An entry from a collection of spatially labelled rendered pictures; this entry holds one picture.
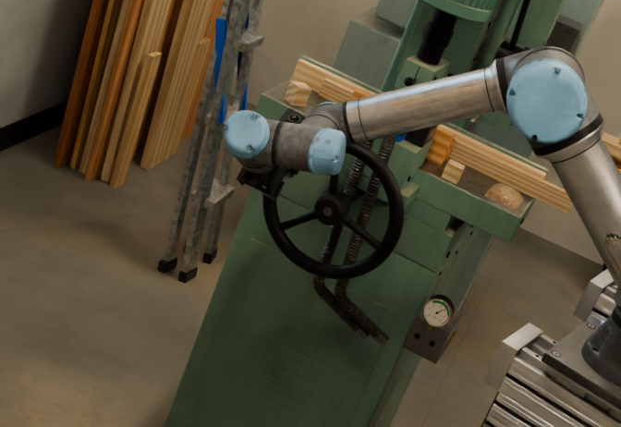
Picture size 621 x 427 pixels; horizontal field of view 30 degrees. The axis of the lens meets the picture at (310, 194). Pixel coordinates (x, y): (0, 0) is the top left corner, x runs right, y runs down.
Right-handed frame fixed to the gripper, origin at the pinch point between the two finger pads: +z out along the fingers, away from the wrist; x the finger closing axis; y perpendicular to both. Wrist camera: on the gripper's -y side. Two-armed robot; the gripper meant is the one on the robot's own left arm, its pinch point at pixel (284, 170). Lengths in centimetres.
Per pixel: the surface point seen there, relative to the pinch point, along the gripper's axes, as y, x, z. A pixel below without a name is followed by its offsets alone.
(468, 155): -24.6, 26.5, 30.9
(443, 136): -24.3, 20.9, 22.7
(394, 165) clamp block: -11.7, 16.9, 9.5
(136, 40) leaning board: -36, -98, 133
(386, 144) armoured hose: -14.3, 14.2, 6.3
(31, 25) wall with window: -24, -127, 122
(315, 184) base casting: -3.8, 1.1, 25.0
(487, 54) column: -49, 19, 39
